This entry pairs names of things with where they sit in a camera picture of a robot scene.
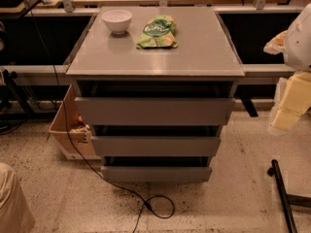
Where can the green snack bag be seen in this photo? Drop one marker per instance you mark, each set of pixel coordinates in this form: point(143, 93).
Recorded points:
point(158, 33)

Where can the grey drawer cabinet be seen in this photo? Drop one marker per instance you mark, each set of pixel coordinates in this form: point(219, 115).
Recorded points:
point(204, 65)

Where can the grey top drawer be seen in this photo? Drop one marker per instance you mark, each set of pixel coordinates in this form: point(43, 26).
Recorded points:
point(154, 111)

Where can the cardboard box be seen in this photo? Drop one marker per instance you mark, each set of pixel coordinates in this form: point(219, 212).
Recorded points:
point(71, 136)

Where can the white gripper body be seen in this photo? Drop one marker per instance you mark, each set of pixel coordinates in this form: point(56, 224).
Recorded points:
point(298, 46)

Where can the beige padded object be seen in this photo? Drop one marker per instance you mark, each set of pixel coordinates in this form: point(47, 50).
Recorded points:
point(15, 215)

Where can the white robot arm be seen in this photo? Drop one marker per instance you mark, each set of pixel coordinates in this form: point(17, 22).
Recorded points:
point(296, 53)

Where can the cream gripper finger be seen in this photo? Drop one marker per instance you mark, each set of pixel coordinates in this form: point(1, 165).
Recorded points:
point(276, 44)
point(284, 120)

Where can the grey bottom drawer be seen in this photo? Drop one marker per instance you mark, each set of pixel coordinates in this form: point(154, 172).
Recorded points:
point(121, 174)

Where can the aluminium frame rail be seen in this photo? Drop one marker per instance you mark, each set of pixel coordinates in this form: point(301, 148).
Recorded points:
point(44, 74)

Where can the grey drawer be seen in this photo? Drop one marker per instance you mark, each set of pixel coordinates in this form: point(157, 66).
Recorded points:
point(121, 174)
point(155, 146)
point(154, 111)

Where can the black metal floor stand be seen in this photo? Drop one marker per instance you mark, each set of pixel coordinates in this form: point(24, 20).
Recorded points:
point(287, 199)

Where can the white ceramic bowl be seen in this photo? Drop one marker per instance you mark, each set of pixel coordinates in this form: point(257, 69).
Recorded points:
point(117, 21)

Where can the grey middle drawer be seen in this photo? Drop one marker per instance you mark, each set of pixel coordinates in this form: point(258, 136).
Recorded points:
point(155, 146)

